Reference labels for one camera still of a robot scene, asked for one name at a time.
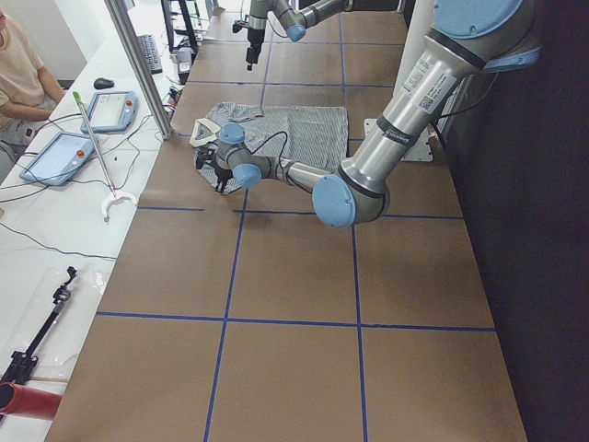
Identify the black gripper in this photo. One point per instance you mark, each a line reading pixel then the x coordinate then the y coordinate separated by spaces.
pixel 252 40
pixel 222 174

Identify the red cylinder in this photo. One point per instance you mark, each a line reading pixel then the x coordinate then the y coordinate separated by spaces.
pixel 28 402

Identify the aluminium frame post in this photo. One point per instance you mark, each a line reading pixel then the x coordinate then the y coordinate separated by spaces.
pixel 126 32

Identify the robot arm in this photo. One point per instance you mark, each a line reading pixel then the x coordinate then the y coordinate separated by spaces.
pixel 465 38
pixel 294 22

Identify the black computer mouse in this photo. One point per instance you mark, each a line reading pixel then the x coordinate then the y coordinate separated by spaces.
pixel 103 83

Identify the reacher grabber stick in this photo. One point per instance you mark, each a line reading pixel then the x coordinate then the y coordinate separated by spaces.
pixel 115 195

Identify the teach pendant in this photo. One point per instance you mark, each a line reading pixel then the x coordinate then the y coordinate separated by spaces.
pixel 59 160
pixel 112 112

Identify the lower teach pendant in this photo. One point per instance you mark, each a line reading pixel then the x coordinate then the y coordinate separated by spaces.
pixel 59 160

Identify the upper teach pendant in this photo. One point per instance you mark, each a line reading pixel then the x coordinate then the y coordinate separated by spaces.
pixel 112 112

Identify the black keyboard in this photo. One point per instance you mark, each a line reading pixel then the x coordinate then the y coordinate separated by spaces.
pixel 148 49

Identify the seated person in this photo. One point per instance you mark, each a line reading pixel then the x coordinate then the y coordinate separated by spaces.
pixel 29 91

